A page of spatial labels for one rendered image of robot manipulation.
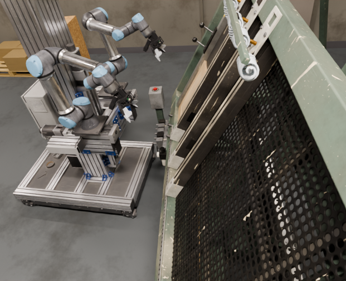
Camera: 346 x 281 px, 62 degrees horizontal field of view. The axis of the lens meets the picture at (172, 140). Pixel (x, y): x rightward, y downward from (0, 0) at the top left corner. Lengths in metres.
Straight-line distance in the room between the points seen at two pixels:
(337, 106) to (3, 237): 3.14
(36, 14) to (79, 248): 1.95
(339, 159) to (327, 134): 0.07
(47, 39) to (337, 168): 1.95
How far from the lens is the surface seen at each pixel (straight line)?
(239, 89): 1.31
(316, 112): 0.77
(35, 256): 3.08
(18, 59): 5.93
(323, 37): 2.69
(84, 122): 2.26
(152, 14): 5.37
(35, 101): 2.57
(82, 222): 3.06
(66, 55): 2.00
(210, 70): 1.84
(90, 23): 2.43
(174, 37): 5.43
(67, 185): 3.14
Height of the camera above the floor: 2.37
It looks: 42 degrees down
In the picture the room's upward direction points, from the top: 10 degrees counter-clockwise
